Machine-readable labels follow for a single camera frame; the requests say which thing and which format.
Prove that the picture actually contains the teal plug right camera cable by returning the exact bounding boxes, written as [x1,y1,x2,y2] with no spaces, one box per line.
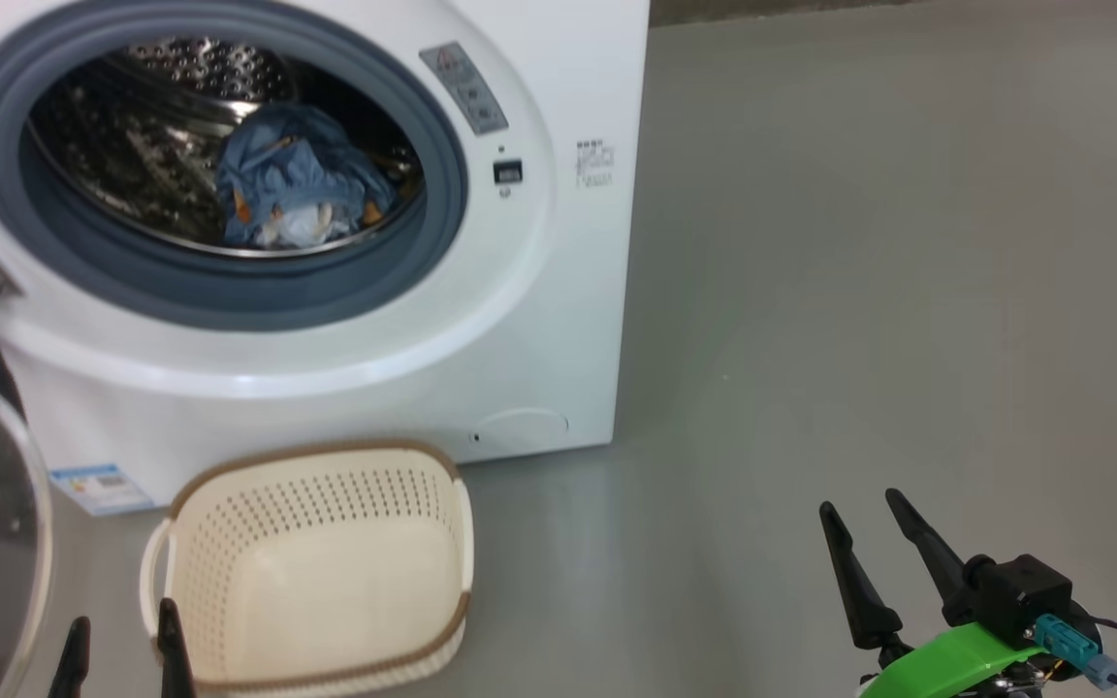
[1034,614,1117,698]

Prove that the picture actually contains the cream perforated laundry basket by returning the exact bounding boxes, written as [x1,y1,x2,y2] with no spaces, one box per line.
[139,439,475,698]

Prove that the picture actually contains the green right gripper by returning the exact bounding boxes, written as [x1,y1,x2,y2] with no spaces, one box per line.
[818,488,1044,698]

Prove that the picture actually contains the white front-load washing machine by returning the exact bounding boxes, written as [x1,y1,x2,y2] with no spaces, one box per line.
[0,0,652,515]

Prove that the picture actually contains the blue energy label sticker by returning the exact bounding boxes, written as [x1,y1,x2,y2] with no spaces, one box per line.
[48,463,154,516]

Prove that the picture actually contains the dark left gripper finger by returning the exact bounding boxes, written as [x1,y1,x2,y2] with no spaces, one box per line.
[156,598,199,698]
[47,616,92,698]

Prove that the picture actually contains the blue printed shorts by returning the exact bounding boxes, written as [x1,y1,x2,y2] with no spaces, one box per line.
[216,102,398,251]

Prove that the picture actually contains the grey rubber door gasket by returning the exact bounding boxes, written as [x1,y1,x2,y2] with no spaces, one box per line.
[0,0,469,333]

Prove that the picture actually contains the grey warning sticker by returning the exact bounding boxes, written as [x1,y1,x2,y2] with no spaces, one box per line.
[420,41,509,135]

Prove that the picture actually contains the round white filter cover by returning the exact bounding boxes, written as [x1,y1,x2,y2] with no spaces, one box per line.
[471,407,569,452]

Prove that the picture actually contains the stainless steel washing machine drum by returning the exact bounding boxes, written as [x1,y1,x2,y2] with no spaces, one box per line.
[20,37,427,261]

